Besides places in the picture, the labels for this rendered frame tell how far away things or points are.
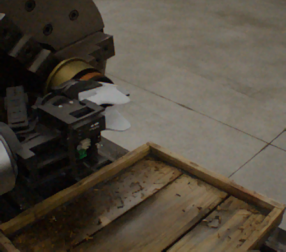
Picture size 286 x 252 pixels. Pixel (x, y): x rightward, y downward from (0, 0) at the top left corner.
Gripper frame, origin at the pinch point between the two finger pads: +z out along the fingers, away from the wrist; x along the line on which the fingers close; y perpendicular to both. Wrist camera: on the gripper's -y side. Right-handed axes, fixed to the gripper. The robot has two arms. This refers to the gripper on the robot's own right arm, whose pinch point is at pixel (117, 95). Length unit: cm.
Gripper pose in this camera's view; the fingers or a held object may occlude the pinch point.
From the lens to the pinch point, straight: 57.0
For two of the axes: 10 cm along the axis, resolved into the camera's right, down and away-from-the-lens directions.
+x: 0.0, -9.0, -4.4
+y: 7.3, 3.0, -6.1
